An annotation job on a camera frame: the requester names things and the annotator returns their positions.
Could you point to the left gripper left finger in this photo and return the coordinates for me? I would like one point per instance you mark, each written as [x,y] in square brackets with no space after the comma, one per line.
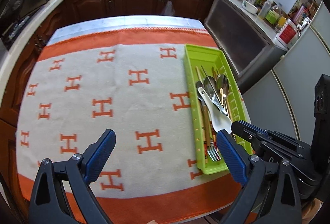
[96,156]

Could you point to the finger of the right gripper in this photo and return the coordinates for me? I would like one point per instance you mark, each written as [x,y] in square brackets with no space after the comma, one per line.
[249,132]

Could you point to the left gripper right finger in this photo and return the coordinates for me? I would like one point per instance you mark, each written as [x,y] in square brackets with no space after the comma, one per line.
[235,157]

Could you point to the white ceramic soup spoon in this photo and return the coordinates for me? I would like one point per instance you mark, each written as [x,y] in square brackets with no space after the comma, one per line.
[218,120]

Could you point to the light chopstick red striped end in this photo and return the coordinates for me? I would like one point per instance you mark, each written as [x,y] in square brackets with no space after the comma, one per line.
[202,113]

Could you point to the large steel spoon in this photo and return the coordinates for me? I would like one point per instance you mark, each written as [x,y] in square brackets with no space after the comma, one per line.
[209,85]

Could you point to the dark brown wooden chopstick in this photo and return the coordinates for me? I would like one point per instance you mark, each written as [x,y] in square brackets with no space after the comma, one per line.
[223,101]

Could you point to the small steel spoon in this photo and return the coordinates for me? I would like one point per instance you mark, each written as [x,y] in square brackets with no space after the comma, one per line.
[199,84]

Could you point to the steel fork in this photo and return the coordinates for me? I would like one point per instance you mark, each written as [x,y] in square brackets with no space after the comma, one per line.
[211,150]

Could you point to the steel spoon wide handle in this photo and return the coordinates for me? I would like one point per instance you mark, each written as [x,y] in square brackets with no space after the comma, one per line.
[223,84]

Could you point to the grey oven appliance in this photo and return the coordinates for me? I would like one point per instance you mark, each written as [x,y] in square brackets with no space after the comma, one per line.
[246,41]

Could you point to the orange white H blanket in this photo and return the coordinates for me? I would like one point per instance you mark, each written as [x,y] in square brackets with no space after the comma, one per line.
[133,82]

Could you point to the lime green plastic tray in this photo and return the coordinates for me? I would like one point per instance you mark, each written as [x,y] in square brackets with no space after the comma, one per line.
[202,65]

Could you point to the red labelled white container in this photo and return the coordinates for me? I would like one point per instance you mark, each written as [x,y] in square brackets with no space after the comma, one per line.
[286,33]

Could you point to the white bowl on counter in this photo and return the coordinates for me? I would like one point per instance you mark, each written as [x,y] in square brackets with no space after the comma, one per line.
[249,7]

